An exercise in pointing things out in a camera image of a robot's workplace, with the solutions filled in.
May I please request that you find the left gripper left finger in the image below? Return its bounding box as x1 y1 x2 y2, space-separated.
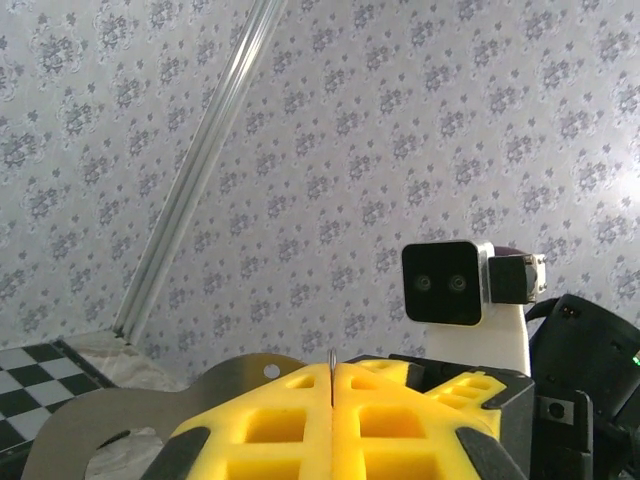
142 362 334 480

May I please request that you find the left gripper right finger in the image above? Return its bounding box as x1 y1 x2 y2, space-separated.
333 362 529 480

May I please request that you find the black grey chessboard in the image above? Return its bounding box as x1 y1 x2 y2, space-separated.
0 338 119 454

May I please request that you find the aluminium corner post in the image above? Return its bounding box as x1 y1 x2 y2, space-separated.
113 0 290 339

